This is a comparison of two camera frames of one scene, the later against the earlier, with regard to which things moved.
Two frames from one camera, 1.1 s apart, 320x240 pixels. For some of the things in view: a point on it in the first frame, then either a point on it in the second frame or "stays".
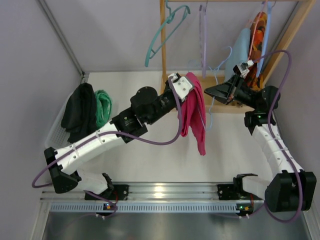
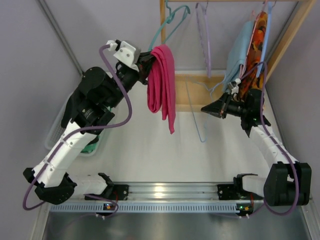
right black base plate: (226, 192) stays
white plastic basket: (57, 137) stays
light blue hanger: (213, 96) -> (186, 82)
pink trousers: (193, 113) -> (161, 83)
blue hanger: (269, 4) stays
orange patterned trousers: (257, 33) stays
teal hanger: (168, 20) stays
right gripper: (235, 88) -> (224, 107)
